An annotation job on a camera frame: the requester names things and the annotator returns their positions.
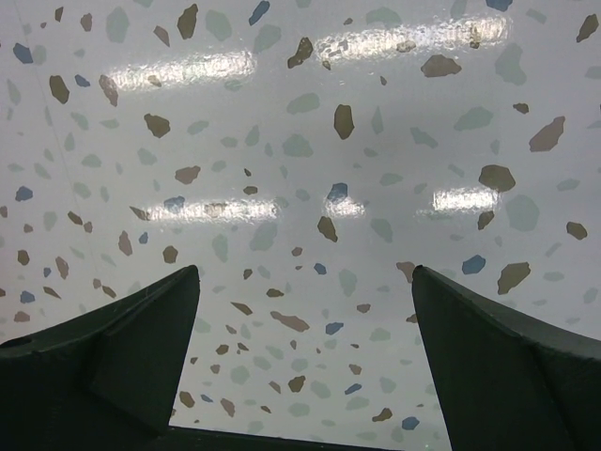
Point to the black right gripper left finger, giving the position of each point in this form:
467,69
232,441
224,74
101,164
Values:
106,380

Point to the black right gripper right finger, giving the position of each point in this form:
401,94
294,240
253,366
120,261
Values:
505,380

